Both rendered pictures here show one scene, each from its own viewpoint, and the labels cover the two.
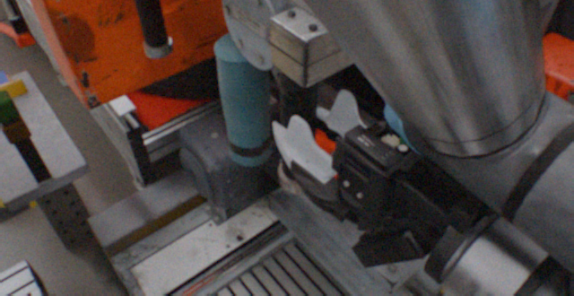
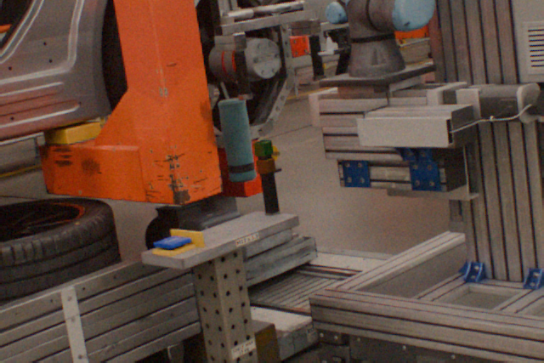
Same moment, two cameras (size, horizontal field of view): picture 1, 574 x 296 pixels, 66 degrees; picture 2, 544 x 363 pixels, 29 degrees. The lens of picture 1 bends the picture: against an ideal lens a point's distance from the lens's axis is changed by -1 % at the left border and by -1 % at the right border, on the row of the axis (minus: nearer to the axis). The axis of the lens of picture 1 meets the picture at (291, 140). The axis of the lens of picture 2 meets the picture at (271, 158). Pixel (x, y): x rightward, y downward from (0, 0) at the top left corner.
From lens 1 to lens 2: 3.48 m
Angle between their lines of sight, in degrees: 87
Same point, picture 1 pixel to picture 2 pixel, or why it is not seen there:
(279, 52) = (314, 27)
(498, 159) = not seen: hidden behind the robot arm
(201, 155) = (229, 216)
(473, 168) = not seen: hidden behind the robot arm
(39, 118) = (211, 231)
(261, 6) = (270, 46)
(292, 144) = (329, 48)
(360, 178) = (345, 34)
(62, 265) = not seen: outside the picture
